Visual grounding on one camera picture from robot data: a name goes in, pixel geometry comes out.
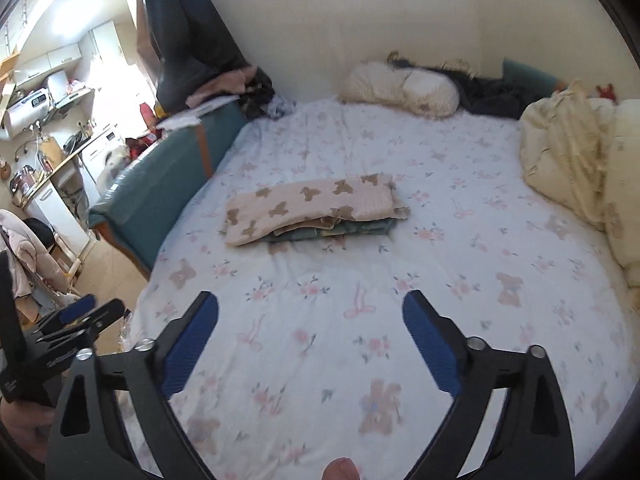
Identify teal headboard with clothes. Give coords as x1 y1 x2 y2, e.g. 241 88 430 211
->
89 100 249 277

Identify folded teal camouflage pants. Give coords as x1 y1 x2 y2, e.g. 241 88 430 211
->
267 215 397 244

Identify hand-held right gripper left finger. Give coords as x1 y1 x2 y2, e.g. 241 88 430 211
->
45 290 221 480

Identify wooden chair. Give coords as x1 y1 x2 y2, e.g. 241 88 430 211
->
24 216 84 282

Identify teal cushion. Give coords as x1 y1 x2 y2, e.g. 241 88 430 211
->
501 59 562 94

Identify white upper cabinets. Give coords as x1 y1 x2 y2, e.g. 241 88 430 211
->
15 20 137 82

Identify white floral bed sheet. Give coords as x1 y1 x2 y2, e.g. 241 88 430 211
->
125 97 640 480

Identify dark clothes heap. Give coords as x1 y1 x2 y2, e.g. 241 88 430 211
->
387 52 557 120

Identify pink clothing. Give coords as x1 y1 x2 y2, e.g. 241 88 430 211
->
0 209 67 302

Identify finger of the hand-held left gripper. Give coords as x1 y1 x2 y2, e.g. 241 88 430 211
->
30 299 127 357
36 294 99 332

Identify cream bear print duvet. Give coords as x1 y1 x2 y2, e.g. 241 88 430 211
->
518 80 640 288

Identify person's left hand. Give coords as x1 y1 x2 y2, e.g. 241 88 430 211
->
0 397 57 463

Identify pile of mixed clothes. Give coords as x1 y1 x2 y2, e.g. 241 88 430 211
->
186 65 299 122

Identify white water heater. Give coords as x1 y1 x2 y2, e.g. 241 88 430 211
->
0 87 54 142

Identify kitchen counter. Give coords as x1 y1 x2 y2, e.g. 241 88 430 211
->
10 124 117 177

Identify person's right hand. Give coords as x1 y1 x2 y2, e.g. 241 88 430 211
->
322 457 362 480

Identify white washing machine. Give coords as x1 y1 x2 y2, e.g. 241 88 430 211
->
80 127 127 196

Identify hanging dark garment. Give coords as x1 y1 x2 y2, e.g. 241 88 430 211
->
137 0 252 107

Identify cream patterned pillow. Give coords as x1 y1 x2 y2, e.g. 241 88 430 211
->
340 60 461 120

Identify wooden cutting board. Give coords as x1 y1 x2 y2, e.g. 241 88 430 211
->
40 137 64 167

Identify white papers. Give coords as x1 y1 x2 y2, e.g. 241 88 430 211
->
156 97 237 132

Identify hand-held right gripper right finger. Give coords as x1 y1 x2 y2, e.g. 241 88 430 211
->
402 290 576 480

